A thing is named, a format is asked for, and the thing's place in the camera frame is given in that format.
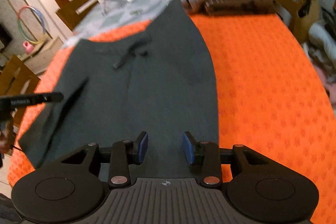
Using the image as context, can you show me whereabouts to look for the colourful hula hoop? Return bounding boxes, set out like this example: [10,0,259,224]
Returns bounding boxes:
[17,5,50,46]

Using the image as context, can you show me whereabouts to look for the pink kettlebell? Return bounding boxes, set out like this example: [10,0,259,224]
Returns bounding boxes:
[22,40,34,54]

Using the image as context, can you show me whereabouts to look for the wooden chair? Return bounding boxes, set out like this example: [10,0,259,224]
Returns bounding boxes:
[56,0,98,31]
[0,54,42,127]

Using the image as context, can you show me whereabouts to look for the pile of clothes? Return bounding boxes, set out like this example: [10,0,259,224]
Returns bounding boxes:
[302,7,335,108]

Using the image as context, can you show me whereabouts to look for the checkered tablecloth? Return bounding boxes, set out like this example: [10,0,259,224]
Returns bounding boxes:
[62,0,172,49]

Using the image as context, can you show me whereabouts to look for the dark grey shorts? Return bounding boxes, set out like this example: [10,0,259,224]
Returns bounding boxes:
[19,0,219,179]

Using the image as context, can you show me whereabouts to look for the person's left hand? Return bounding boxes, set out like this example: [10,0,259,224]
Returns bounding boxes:
[0,115,14,154]

